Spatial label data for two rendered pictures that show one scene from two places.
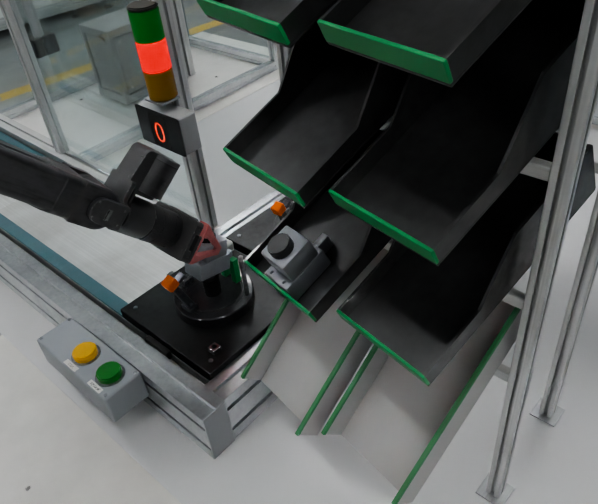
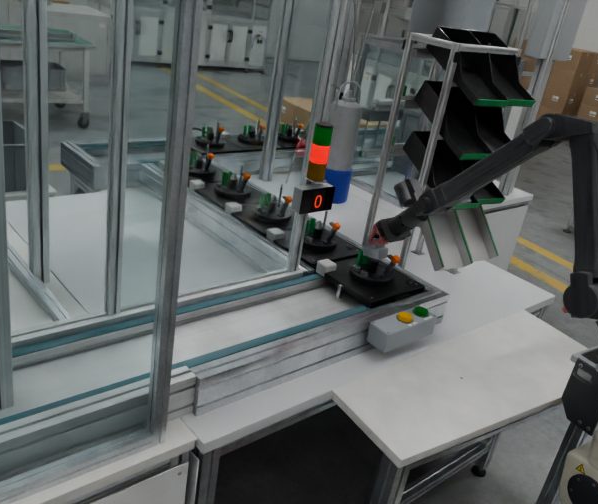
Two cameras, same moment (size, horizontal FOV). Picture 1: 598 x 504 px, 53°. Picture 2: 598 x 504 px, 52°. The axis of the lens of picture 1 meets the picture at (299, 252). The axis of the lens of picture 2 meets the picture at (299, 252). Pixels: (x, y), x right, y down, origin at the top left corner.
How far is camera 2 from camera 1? 212 cm
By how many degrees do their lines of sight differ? 75
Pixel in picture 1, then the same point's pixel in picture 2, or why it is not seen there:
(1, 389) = (388, 388)
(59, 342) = (393, 326)
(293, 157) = (469, 150)
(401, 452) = (477, 249)
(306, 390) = (450, 257)
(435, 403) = (471, 228)
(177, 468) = (446, 332)
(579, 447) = not seen: hidden behind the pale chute
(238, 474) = (449, 317)
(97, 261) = (290, 323)
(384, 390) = not seen: hidden behind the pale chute
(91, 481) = (455, 357)
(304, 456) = not seen: hidden behind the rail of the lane
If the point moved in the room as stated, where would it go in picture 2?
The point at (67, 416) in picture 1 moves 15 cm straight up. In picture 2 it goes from (413, 363) to (426, 316)
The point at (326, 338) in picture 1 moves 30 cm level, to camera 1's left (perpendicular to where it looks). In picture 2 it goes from (439, 236) to (454, 276)
